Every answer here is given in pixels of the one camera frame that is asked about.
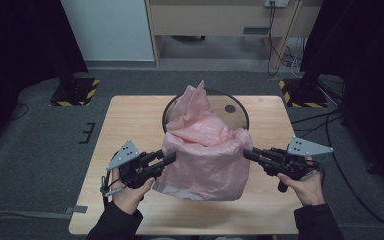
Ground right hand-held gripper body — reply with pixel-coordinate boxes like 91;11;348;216
263;135;334;194

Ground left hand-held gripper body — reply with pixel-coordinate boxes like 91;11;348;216
106;139;164;190

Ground pink plastic bag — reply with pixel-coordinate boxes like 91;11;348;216
152;79;254;202

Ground black mesh wastebasket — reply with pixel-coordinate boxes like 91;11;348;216
161;89;250;135

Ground person's left hand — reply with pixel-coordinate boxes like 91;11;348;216
111;167;156;216

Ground person's right hand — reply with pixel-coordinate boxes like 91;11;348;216
276;170;326;207

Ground black stand base yellow stripes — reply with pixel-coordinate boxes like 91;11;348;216
278;78;330;109
49;77;101;108

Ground grey tape piece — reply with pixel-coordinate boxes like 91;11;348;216
64;205;89;215

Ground grey desk label plate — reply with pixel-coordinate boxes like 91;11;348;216
242;26;271;36

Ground black curtain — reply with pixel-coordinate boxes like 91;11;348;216
300;0;384;193
0;0;90;158

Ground white partition panel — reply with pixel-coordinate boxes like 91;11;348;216
59;0;156;62

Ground light wooden desk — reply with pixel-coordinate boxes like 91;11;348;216
144;0;324;70

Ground grey power strip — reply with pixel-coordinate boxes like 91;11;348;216
263;0;290;9

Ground left hand-held gripper cable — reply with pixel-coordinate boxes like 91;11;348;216
99;166;128;208

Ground black floor cables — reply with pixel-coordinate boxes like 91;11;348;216
290;109;344;140

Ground long black floor cable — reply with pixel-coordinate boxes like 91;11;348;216
324;109;384;236

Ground white cable bundle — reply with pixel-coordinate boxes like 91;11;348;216
281;46;304;78

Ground black power cable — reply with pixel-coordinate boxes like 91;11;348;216
266;1;282;77

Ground grey floor cable cover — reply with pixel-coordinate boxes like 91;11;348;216
0;209;68;221

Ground thin black floor cable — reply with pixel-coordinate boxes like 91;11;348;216
8;102;30;122

